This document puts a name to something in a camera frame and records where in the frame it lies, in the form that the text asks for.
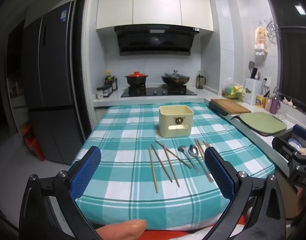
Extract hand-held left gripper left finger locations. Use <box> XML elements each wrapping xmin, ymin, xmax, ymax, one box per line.
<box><xmin>19</xmin><ymin>146</ymin><xmax>103</xmax><ymax>240</ymax></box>

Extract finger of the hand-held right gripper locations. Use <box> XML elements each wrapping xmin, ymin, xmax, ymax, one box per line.
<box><xmin>293</xmin><ymin>124</ymin><xmax>306</xmax><ymax>143</ymax></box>
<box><xmin>272</xmin><ymin>136</ymin><xmax>302</xmax><ymax>160</ymax></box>

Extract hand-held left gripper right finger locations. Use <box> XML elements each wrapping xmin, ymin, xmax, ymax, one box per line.
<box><xmin>203</xmin><ymin>147</ymin><xmax>287</xmax><ymax>240</ymax></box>

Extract wooden chopsticks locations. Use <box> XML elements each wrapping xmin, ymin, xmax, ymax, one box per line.
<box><xmin>197</xmin><ymin>139</ymin><xmax>206</xmax><ymax>157</ymax></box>

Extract large steel spoon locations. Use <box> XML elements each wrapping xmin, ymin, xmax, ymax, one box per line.
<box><xmin>188</xmin><ymin>144</ymin><xmax>201</xmax><ymax>175</ymax></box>

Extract small steel spoon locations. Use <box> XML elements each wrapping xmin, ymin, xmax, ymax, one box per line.
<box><xmin>177</xmin><ymin>145</ymin><xmax>193</xmax><ymax>169</ymax></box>

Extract cream plastic utensil container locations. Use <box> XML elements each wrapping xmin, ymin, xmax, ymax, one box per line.
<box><xmin>159</xmin><ymin>105</ymin><xmax>194</xmax><ymax>138</ymax></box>

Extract person's right hand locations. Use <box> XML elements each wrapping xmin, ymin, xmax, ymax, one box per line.
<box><xmin>295</xmin><ymin>187</ymin><xmax>306</xmax><ymax>217</ymax></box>

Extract person's left hand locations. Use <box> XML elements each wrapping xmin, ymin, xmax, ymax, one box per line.
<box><xmin>94</xmin><ymin>219</ymin><xmax>147</xmax><ymax>240</ymax></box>

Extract white dish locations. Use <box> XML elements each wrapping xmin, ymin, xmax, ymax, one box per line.
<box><xmin>288</xmin><ymin>137</ymin><xmax>306</xmax><ymax>155</ymax></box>

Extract green cutting board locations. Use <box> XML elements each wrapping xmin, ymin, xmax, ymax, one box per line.
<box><xmin>239</xmin><ymin>112</ymin><xmax>287</xmax><ymax>133</ymax></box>

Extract teal checked tablecloth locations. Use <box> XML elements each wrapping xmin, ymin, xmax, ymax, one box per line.
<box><xmin>74</xmin><ymin>102</ymin><xmax>276</xmax><ymax>230</ymax></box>

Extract red plastic object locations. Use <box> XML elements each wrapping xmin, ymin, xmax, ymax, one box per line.
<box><xmin>23</xmin><ymin>125</ymin><xmax>46</xmax><ymax>162</ymax></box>

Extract dark grey tray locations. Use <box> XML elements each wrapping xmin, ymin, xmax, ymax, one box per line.
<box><xmin>208</xmin><ymin>101</ymin><xmax>233</xmax><ymax>117</ymax></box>

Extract dark window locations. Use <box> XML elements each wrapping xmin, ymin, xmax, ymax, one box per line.
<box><xmin>263</xmin><ymin>0</ymin><xmax>306</xmax><ymax>120</ymax></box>

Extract wooden cutting board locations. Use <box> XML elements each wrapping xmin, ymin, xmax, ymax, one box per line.
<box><xmin>210</xmin><ymin>99</ymin><xmax>251</xmax><ymax>114</ymax></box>

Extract plastic bag of sponges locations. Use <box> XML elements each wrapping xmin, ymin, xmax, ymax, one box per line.
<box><xmin>222</xmin><ymin>79</ymin><xmax>245</xmax><ymax>102</ymax></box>

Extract dark grey refrigerator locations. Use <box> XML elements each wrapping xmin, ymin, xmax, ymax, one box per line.
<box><xmin>6</xmin><ymin>0</ymin><xmax>86</xmax><ymax>165</ymax></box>

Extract printed hanging bag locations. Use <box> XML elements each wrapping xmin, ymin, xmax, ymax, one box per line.
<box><xmin>254</xmin><ymin>26</ymin><xmax>268</xmax><ymax>54</ymax></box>

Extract black gas stove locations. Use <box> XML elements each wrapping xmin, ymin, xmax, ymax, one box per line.
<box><xmin>120</xmin><ymin>84</ymin><xmax>198</xmax><ymax>98</ymax></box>

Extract black wok with glass lid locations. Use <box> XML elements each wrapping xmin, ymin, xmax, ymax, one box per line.
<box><xmin>161</xmin><ymin>70</ymin><xmax>191</xmax><ymax>85</ymax></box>

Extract black clay pot orange lid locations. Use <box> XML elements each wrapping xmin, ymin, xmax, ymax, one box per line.
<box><xmin>125</xmin><ymin>71</ymin><xmax>149</xmax><ymax>86</ymax></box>

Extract black range hood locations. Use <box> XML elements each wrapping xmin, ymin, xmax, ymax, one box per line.
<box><xmin>114</xmin><ymin>24</ymin><xmax>201</xmax><ymax>56</ymax></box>

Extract metal wall rack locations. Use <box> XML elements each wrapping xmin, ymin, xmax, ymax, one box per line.
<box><xmin>264</xmin><ymin>20</ymin><xmax>278</xmax><ymax>43</ymax></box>

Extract white wall cabinet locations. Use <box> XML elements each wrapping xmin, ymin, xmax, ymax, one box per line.
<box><xmin>96</xmin><ymin>0</ymin><xmax>214</xmax><ymax>32</ymax></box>

